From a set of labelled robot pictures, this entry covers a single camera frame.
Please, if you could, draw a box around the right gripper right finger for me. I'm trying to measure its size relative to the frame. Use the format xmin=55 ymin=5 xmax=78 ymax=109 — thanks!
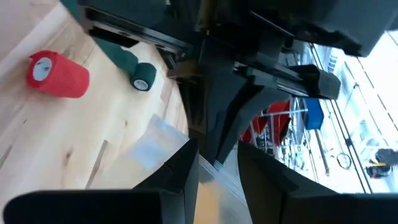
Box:
xmin=238 ymin=141 xmax=398 ymax=224

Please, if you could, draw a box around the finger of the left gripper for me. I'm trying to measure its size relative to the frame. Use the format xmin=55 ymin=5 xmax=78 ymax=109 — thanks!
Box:
xmin=177 ymin=63 xmax=249 ymax=164
xmin=216 ymin=83 xmax=292 ymax=165

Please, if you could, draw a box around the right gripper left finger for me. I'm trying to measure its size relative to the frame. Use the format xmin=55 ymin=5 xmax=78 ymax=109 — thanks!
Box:
xmin=2 ymin=138 xmax=200 ymax=224

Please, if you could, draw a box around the clear plastic bag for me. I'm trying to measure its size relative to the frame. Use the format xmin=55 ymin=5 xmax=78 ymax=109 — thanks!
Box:
xmin=123 ymin=114 xmax=253 ymax=224

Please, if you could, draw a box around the green elastic bandage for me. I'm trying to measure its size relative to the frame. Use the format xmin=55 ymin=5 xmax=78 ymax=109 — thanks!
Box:
xmin=60 ymin=0 xmax=157 ymax=92

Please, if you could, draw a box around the red elastic bandage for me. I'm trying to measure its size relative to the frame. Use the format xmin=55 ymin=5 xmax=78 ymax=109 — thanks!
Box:
xmin=25 ymin=50 xmax=91 ymax=99

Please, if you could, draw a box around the red storage bin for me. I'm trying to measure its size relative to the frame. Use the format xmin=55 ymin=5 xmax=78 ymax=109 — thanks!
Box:
xmin=266 ymin=101 xmax=292 ymax=146
xmin=241 ymin=116 xmax=269 ymax=144

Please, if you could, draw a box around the metal shelf rack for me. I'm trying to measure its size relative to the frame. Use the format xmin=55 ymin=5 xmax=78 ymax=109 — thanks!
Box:
xmin=248 ymin=96 xmax=330 ymax=177

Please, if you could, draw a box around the blue storage bin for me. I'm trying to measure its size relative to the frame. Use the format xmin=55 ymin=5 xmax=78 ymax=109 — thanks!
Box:
xmin=303 ymin=98 xmax=325 ymax=131

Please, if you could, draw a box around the black ceiling cable reel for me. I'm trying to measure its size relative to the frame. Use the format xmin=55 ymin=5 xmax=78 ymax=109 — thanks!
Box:
xmin=365 ymin=148 xmax=396 ymax=179

